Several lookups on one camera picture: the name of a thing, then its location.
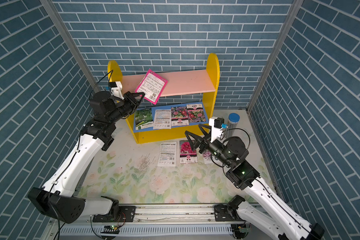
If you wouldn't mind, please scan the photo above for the green gourd seed packet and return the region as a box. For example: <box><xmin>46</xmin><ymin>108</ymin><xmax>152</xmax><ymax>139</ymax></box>
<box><xmin>134</xmin><ymin>108</ymin><xmax>154</xmax><ymax>131</ymax></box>

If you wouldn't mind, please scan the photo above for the white text back seed packet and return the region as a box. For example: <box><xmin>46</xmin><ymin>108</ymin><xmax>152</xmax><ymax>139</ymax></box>
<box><xmin>158</xmin><ymin>142</ymin><xmax>177</xmax><ymax>167</ymax></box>

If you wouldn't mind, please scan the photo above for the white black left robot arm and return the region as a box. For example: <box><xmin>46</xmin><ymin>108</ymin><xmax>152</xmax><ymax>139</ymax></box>
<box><xmin>28</xmin><ymin>91</ymin><xmax>145</xmax><ymax>224</ymax></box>

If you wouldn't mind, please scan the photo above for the aluminium corner post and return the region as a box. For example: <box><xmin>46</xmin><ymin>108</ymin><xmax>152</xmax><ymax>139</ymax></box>
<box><xmin>40</xmin><ymin>0</ymin><xmax>99</xmax><ymax>92</ymax></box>
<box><xmin>247</xmin><ymin>0</ymin><xmax>304</xmax><ymax>115</ymax></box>

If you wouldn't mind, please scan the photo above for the aluminium corner post left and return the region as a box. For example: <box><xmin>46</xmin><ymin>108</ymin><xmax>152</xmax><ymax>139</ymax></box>
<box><xmin>40</xmin><ymin>0</ymin><xmax>99</xmax><ymax>92</ymax></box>

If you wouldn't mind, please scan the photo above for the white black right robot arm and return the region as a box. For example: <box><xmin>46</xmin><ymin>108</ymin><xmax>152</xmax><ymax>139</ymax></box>
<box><xmin>185</xmin><ymin>124</ymin><xmax>325</xmax><ymax>240</ymax></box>

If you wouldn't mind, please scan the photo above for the pink back seed packet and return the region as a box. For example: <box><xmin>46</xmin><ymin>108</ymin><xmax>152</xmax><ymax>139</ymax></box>
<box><xmin>135</xmin><ymin>69</ymin><xmax>168</xmax><ymax>105</ymax></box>

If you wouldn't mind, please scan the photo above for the purple flower seed packet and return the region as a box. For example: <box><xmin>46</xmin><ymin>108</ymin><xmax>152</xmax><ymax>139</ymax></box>
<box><xmin>202</xmin><ymin>151</ymin><xmax>213</xmax><ymax>165</ymax></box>

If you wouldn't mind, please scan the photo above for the white text packet lower shelf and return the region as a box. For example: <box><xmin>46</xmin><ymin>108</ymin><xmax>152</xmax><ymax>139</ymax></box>
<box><xmin>153</xmin><ymin>109</ymin><xmax>172</xmax><ymax>130</ymax></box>

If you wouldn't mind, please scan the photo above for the aluminium corner post right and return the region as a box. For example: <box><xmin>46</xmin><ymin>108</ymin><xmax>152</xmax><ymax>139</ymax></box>
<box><xmin>247</xmin><ymin>0</ymin><xmax>304</xmax><ymax>115</ymax></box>

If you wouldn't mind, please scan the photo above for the pink hollyhock seed packet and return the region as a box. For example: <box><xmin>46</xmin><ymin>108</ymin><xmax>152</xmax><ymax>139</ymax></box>
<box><xmin>179</xmin><ymin>140</ymin><xmax>198</xmax><ymax>164</ymax></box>

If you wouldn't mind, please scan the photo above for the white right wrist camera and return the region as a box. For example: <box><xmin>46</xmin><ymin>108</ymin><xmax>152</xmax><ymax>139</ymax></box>
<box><xmin>209</xmin><ymin>117</ymin><xmax>228</xmax><ymax>143</ymax></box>

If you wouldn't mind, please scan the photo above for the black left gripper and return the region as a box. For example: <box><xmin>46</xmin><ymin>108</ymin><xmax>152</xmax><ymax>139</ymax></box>
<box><xmin>106</xmin><ymin>91</ymin><xmax>145</xmax><ymax>125</ymax></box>

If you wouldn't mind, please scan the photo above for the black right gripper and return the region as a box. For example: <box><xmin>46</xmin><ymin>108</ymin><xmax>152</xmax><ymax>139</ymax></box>
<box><xmin>188</xmin><ymin>125</ymin><xmax>233</xmax><ymax>169</ymax></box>

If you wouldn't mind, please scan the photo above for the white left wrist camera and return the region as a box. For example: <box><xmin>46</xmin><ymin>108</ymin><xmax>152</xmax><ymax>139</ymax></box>
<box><xmin>109</xmin><ymin>81</ymin><xmax>124</xmax><ymax>101</ymax></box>

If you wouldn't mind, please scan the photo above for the clear pencil tube blue lid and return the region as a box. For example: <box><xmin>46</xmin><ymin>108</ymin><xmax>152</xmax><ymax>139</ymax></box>
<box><xmin>226</xmin><ymin>113</ymin><xmax>240</xmax><ymax>138</ymax></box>

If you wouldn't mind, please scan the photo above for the pink aster seed packet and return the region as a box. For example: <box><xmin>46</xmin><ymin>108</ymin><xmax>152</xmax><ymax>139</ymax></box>
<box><xmin>171</xmin><ymin>106</ymin><xmax>189</xmax><ymax>127</ymax></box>

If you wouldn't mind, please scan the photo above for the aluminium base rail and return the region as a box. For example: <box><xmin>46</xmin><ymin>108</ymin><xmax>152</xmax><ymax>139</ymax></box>
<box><xmin>41</xmin><ymin>204</ymin><xmax>254</xmax><ymax>240</ymax></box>

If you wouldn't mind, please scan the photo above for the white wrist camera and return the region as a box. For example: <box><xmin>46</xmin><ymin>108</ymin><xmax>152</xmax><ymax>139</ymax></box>
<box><xmin>209</xmin><ymin>117</ymin><xmax>228</xmax><ymax>143</ymax></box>
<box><xmin>109</xmin><ymin>81</ymin><xmax>124</xmax><ymax>101</ymax></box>

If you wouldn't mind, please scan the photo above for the yellow wooden shelf unit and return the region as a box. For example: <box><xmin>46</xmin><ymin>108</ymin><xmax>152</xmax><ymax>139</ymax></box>
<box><xmin>107</xmin><ymin>53</ymin><xmax>221</xmax><ymax>145</ymax></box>

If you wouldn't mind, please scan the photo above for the mixed aster flower seed packet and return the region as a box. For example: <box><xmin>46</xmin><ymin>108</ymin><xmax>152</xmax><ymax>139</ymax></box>
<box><xmin>187</xmin><ymin>104</ymin><xmax>206</xmax><ymax>124</ymax></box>

